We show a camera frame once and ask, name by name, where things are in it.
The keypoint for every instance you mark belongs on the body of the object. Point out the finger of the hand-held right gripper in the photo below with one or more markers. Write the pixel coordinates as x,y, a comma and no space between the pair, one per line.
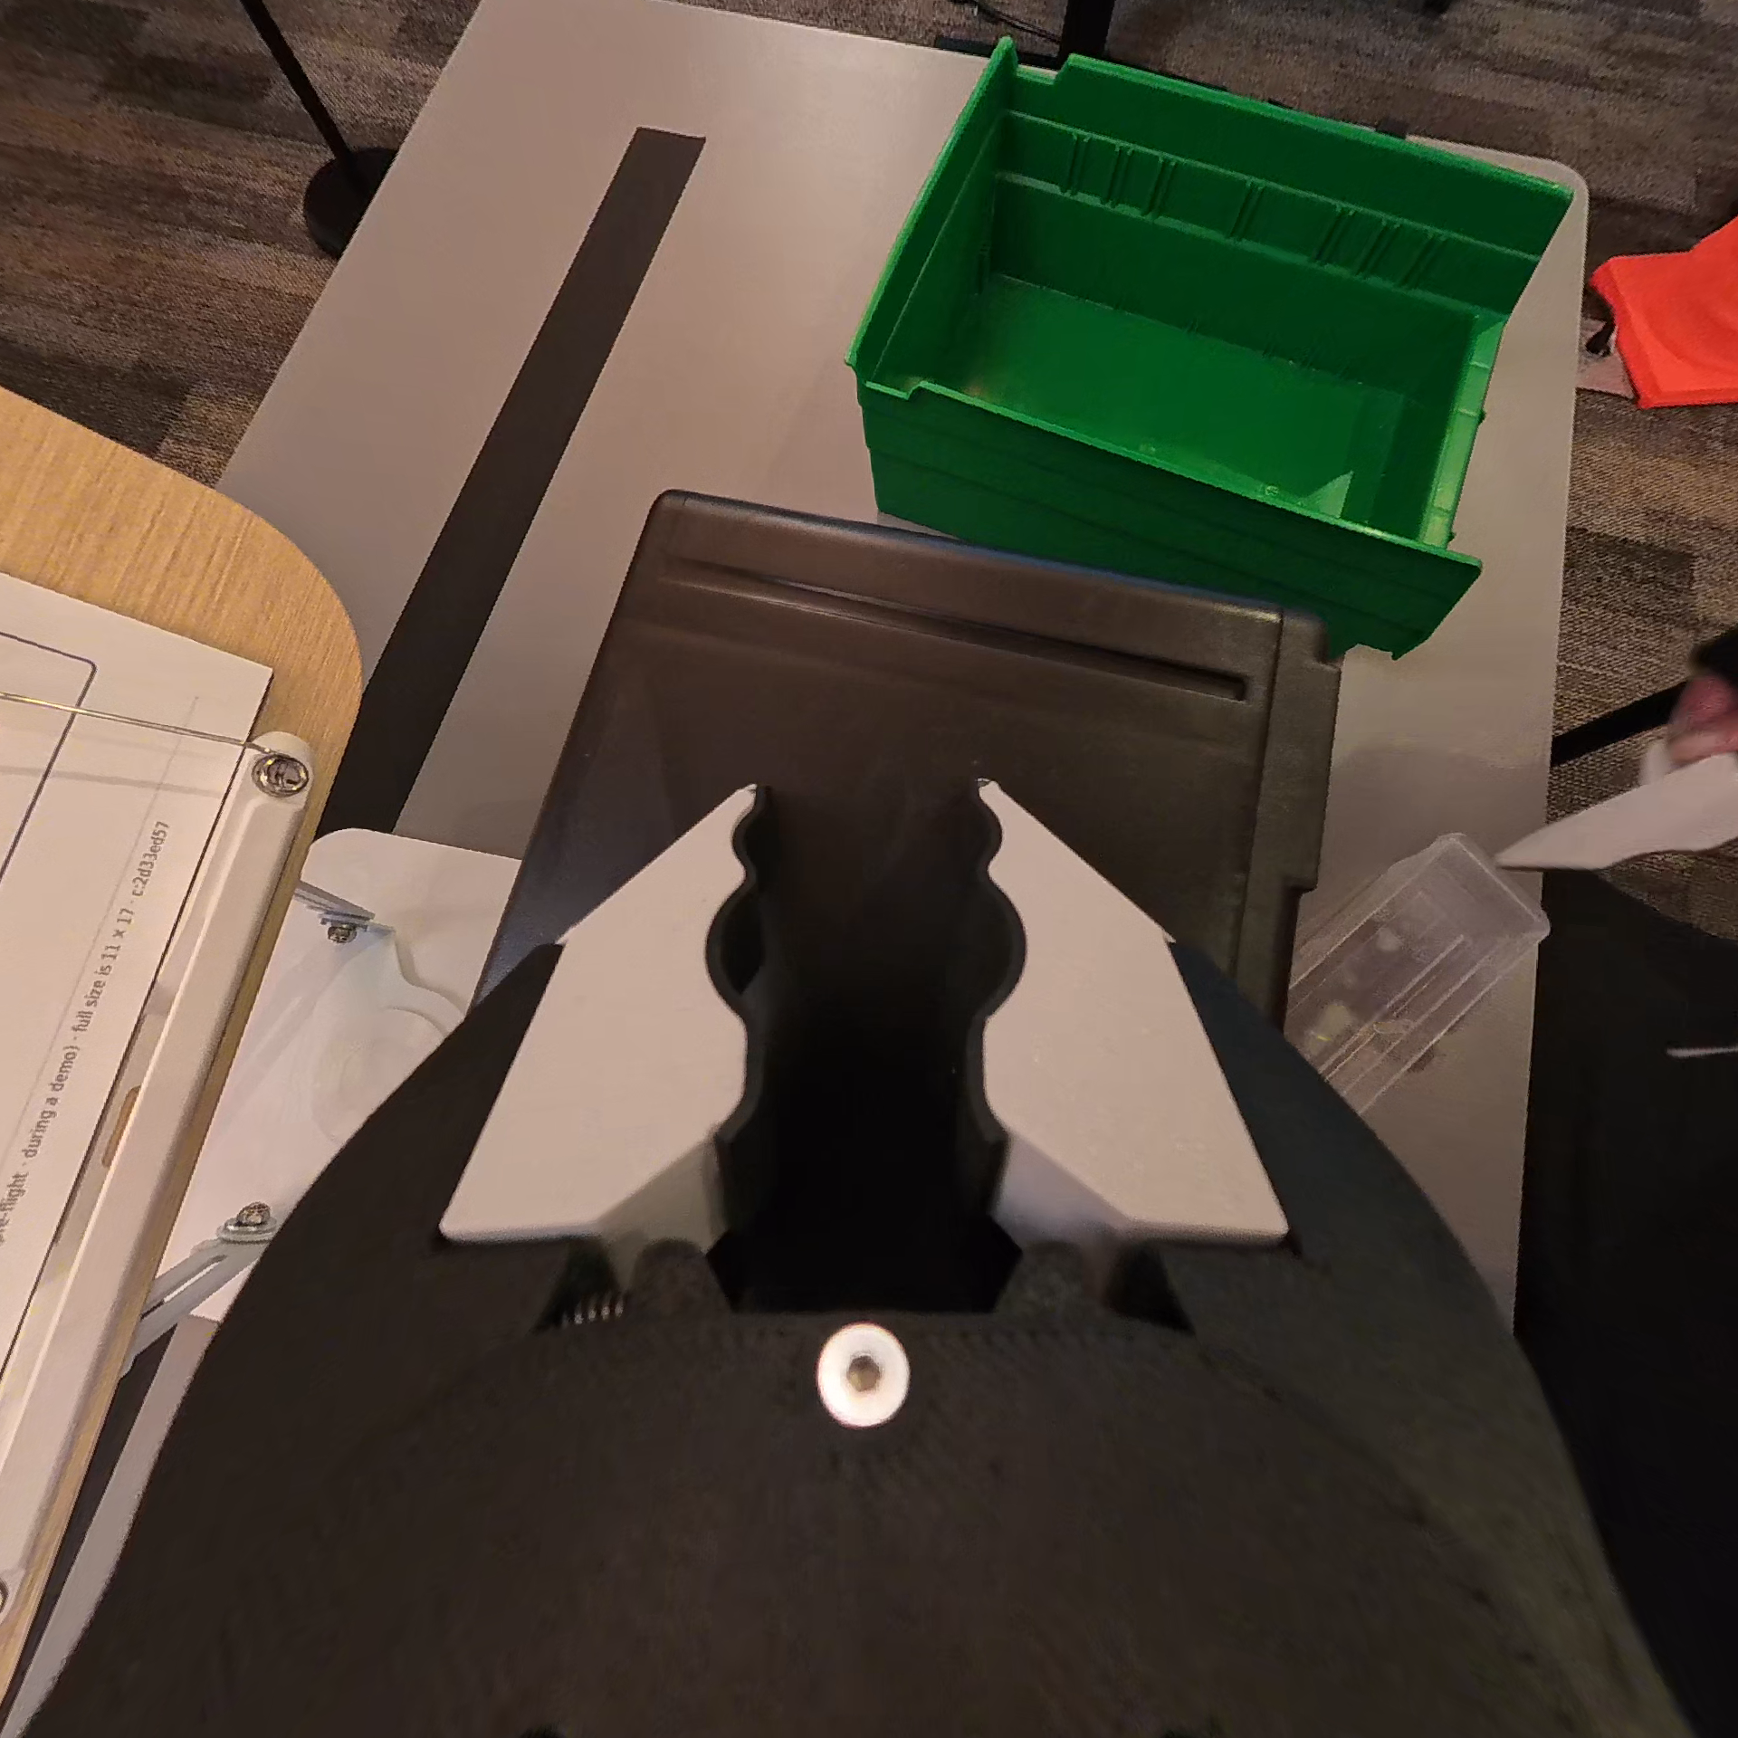
1630,824

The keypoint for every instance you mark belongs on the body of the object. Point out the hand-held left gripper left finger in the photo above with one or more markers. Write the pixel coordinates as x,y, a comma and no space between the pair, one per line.
611,1075

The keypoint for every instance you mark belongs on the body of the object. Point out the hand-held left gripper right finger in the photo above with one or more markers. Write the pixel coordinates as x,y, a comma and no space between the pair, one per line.
1143,1087

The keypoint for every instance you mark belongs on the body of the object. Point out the clear plastic drawer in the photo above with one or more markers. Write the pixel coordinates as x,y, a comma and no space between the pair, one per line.
1412,966

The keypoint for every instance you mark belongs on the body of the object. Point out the black drawer cabinet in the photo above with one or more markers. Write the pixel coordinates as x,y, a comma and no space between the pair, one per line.
949,679

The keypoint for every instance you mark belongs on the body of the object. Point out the green plastic bin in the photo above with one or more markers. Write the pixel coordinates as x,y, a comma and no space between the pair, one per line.
1194,379

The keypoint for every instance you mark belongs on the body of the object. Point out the person's right hand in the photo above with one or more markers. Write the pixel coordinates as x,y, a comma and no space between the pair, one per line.
1712,707

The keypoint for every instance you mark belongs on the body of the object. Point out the white stand base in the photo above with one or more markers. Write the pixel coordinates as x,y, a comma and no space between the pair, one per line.
368,1006

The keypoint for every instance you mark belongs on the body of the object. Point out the red object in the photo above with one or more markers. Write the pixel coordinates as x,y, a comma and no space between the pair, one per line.
1678,327

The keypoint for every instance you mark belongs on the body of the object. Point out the illustrated instruction poster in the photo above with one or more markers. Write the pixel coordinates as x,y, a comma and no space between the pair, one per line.
96,883

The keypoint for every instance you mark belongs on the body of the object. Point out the long black tape strip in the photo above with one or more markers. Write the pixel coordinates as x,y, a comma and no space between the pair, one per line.
541,474

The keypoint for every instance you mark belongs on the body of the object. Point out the instruction sheet on wooden stand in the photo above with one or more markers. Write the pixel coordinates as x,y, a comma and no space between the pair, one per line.
163,571

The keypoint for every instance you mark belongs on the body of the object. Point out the black stanchion post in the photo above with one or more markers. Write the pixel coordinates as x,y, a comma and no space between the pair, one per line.
340,190

